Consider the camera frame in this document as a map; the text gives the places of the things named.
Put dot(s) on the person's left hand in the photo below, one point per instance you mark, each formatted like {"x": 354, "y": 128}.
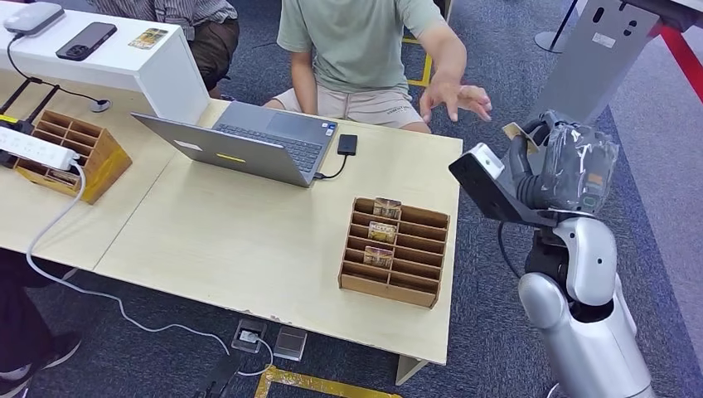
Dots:
{"x": 453, "y": 98}

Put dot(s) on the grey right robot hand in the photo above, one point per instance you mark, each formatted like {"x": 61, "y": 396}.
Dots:
{"x": 574, "y": 159}

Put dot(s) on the autumn avenue key card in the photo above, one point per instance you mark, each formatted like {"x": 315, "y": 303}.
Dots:
{"x": 148, "y": 38}
{"x": 378, "y": 258}
{"x": 63, "y": 178}
{"x": 513, "y": 131}
{"x": 387, "y": 209}

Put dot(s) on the person's right forearm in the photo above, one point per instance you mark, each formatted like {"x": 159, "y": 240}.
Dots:
{"x": 303, "y": 82}

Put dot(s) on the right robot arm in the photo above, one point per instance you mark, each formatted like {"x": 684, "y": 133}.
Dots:
{"x": 590, "y": 258}

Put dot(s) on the person's left forearm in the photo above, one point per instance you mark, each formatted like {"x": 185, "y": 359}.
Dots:
{"x": 445, "y": 57}

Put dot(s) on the person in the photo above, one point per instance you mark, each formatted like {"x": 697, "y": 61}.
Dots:
{"x": 16, "y": 318}
{"x": 351, "y": 44}
{"x": 214, "y": 49}

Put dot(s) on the hotel print key card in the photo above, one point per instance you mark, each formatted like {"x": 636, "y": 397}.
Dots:
{"x": 382, "y": 233}

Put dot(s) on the wooden card organizer box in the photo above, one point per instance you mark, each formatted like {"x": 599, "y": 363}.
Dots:
{"x": 384, "y": 291}
{"x": 107, "y": 165}

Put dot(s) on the clear plastic wrap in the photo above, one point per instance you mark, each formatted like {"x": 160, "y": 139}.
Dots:
{"x": 596, "y": 165}

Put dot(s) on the yellow floor tape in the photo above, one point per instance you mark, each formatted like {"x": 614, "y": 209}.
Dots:
{"x": 307, "y": 382}
{"x": 425, "y": 71}

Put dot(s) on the grey kiosk stand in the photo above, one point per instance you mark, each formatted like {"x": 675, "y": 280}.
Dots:
{"x": 593, "y": 60}

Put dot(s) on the black external drive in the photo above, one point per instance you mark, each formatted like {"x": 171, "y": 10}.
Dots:
{"x": 347, "y": 144}

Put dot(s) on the black stanchion pole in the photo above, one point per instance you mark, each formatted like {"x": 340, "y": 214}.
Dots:
{"x": 555, "y": 41}

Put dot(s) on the red barrier belt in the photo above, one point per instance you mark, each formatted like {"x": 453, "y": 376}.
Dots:
{"x": 684, "y": 60}

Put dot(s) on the grey laptop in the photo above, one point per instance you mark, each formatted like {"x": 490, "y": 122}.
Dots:
{"x": 247, "y": 154}

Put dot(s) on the wooden table leg panel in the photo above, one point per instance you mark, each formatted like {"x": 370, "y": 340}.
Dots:
{"x": 407, "y": 369}

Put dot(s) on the white raised counter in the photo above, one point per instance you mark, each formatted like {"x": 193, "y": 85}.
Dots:
{"x": 165, "y": 82}

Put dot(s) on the metal floor socket box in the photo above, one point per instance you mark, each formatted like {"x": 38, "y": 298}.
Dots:
{"x": 290, "y": 343}
{"x": 248, "y": 336}

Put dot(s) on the black smartphone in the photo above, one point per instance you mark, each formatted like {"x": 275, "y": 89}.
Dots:
{"x": 87, "y": 41}

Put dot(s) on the white power strip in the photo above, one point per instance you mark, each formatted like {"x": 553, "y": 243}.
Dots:
{"x": 33, "y": 148}

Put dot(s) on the grey flat device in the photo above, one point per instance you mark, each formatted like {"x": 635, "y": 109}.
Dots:
{"x": 33, "y": 17}

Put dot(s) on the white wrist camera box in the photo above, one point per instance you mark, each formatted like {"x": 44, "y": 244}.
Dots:
{"x": 487, "y": 159}

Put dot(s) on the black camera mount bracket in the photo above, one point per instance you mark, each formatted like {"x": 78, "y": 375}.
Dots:
{"x": 483, "y": 192}

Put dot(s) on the black frame stand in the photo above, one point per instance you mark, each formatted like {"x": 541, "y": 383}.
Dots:
{"x": 16, "y": 98}

